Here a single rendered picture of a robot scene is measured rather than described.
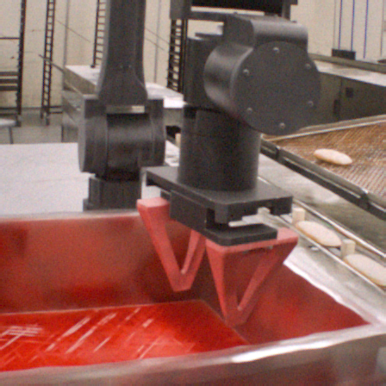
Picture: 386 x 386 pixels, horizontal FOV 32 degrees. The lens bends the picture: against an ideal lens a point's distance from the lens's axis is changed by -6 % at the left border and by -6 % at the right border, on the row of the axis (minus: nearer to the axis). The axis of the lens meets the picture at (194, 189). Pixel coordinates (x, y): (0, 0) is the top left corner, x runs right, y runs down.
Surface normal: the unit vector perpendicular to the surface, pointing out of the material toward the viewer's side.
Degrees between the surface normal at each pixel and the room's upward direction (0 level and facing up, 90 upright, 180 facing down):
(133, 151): 99
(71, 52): 90
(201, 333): 0
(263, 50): 91
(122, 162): 124
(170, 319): 0
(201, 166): 91
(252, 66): 91
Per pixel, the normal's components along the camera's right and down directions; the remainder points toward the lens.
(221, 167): 0.00, 0.25
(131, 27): 0.28, 0.22
